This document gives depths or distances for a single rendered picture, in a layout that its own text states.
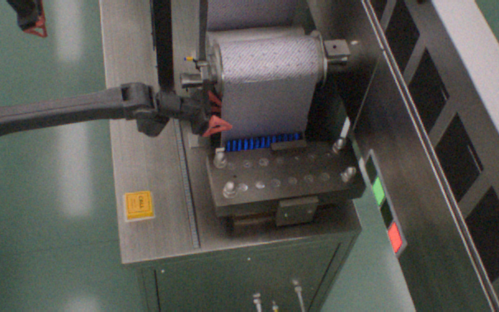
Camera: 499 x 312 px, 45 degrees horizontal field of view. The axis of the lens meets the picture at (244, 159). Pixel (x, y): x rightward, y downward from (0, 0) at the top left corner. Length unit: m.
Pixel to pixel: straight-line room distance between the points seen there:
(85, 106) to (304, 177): 0.59
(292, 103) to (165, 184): 0.43
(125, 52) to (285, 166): 0.71
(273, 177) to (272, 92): 0.23
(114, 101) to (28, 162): 1.54
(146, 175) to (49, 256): 1.03
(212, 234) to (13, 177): 1.44
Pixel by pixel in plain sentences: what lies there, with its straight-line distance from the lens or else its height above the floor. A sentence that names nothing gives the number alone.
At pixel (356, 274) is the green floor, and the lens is 2.65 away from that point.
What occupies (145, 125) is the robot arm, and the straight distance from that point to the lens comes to 1.51.
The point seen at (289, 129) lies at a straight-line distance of 1.65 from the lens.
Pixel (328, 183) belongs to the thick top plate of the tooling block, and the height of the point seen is 1.03.
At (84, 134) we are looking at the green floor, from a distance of 2.96.
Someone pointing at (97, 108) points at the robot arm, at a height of 1.26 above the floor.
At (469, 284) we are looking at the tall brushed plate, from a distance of 1.14.
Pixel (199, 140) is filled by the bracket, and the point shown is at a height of 0.93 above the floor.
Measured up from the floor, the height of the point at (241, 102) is 1.19.
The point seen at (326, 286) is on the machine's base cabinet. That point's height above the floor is 0.48.
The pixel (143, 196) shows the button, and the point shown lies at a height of 0.92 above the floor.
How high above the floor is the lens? 2.36
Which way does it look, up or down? 56 degrees down
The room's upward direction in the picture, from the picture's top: 8 degrees clockwise
